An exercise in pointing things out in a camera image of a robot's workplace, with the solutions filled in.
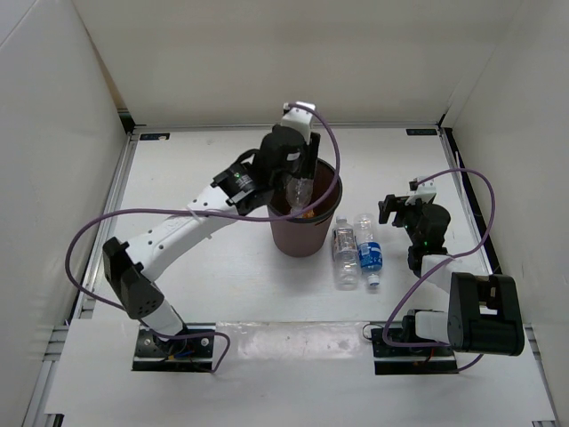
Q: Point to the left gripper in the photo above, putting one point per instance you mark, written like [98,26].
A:
[309,154]

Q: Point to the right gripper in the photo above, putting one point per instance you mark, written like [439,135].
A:
[392,204]

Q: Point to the clear plastic bottle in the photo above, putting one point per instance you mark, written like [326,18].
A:
[298,193]

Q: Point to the blue label plastic bottle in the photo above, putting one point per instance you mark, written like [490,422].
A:
[369,250]

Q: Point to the clear labelled water bottle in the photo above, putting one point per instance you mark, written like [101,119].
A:
[345,257]

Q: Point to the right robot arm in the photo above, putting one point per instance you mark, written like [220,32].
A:
[483,314]

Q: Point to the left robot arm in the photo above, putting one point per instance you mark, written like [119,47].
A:
[132,267]

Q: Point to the maroon plastic bin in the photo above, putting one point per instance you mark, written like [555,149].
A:
[305,236]

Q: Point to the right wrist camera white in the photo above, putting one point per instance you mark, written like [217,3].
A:
[421,189]

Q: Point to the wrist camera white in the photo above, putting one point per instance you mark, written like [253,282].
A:
[299,119]
[421,189]

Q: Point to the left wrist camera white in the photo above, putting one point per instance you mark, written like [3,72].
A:
[299,119]

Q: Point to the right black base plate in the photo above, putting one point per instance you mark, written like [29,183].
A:
[390,360]

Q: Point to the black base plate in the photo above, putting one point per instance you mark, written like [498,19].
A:
[390,360]
[195,356]

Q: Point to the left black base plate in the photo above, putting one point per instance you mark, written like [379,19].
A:
[195,356]

